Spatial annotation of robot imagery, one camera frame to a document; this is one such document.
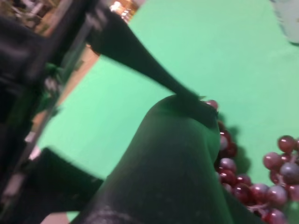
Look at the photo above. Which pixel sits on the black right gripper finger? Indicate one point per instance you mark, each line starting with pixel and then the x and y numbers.
pixel 112 37

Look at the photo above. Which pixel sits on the black glasses case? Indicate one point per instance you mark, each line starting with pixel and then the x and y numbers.
pixel 167 175

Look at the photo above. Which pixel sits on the bunch of red grapes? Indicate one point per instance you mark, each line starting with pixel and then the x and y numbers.
pixel 259 164

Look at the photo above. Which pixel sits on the white bottle with blue cap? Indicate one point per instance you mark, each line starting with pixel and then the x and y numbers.
pixel 287 13

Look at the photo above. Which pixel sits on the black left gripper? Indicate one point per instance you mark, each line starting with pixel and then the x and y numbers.
pixel 33 71

